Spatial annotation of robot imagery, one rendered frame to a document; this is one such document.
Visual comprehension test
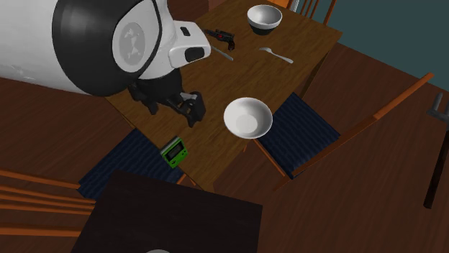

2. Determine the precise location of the silver spoon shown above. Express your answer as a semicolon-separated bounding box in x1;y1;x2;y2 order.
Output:
259;47;294;65

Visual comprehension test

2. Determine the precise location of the white bowl with dark base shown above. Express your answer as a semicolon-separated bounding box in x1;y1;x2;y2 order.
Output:
246;4;284;36

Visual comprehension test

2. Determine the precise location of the wooden table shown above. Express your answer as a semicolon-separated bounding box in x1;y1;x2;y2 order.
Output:
104;0;343;193

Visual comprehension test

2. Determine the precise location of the wooden chair blue seat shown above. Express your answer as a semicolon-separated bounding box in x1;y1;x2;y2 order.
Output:
243;72;435;192
0;127;198;239

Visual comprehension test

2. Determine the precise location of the silver knife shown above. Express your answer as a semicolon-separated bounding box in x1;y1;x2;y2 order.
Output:
210;45;235;63

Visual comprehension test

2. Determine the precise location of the dark robot stand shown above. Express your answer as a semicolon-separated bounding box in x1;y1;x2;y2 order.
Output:
70;170;263;253

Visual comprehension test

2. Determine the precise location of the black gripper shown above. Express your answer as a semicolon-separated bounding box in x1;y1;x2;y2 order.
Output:
127;68;207;129

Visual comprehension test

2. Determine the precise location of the black toy gun red detail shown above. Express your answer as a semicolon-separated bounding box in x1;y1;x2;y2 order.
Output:
203;28;236;51

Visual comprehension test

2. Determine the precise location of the plain white bowl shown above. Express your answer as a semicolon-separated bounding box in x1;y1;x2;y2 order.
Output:
223;96;274;140

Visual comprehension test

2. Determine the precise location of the green handheld device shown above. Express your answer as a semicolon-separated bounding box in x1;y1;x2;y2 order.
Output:
160;136;189;170

